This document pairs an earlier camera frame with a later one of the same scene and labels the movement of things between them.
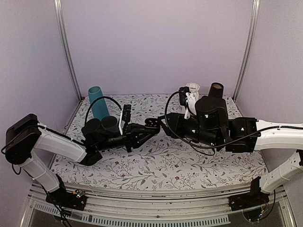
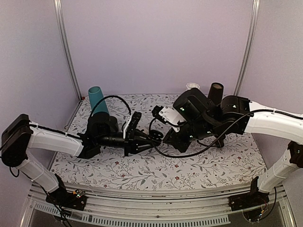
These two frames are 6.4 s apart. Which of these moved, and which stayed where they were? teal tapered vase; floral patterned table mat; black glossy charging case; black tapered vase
Moved: black glossy charging case
Stayed: floral patterned table mat; black tapered vase; teal tapered vase
